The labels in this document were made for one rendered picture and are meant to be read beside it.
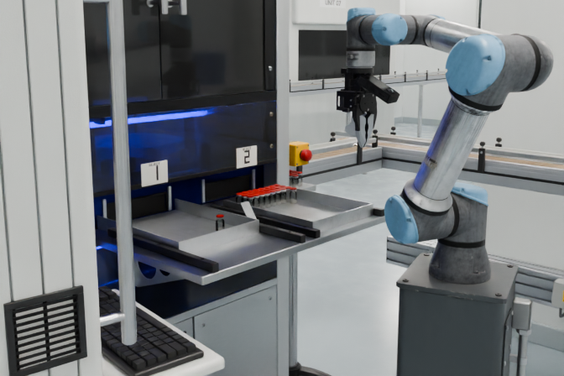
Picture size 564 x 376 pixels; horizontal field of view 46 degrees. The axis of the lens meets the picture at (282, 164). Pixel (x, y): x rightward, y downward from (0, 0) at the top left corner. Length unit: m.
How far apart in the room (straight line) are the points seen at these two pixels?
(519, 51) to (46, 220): 0.92
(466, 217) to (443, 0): 9.29
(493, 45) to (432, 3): 9.58
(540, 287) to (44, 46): 2.04
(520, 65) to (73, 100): 0.84
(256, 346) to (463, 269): 0.83
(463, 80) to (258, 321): 1.16
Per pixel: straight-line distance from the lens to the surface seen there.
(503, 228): 3.28
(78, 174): 1.03
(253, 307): 2.18
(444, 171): 1.50
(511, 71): 1.38
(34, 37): 0.99
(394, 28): 1.67
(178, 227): 1.80
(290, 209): 1.96
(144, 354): 1.24
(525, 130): 3.16
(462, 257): 1.69
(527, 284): 2.65
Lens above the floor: 1.37
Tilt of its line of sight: 11 degrees down
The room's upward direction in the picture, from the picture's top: straight up
